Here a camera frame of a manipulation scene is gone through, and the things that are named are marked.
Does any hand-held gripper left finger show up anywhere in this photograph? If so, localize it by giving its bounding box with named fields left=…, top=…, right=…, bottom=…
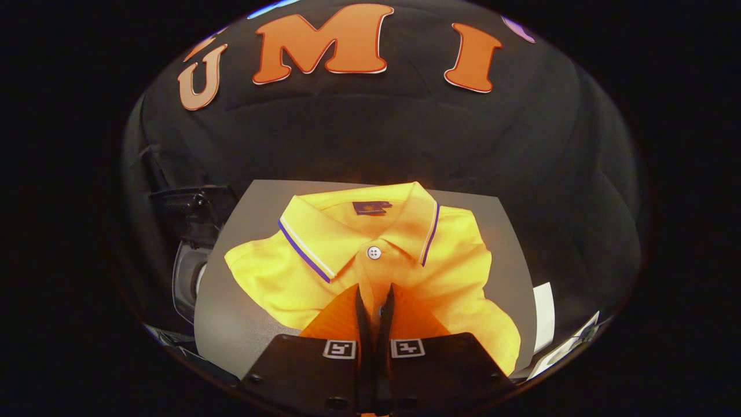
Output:
left=239, top=283, right=374, bottom=415

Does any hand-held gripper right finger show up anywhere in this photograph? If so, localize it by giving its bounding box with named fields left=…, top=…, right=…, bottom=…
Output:
left=373, top=283, right=516, bottom=415

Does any yellow polo shirt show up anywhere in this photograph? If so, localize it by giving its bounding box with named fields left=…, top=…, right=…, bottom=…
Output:
left=224, top=181, right=522, bottom=377

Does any dark glass washing machine lid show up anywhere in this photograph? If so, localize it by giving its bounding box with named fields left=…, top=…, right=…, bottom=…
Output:
left=149, top=185, right=238, bottom=247

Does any white printed card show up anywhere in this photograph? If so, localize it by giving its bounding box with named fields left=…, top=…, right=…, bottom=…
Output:
left=527, top=312, right=601, bottom=380

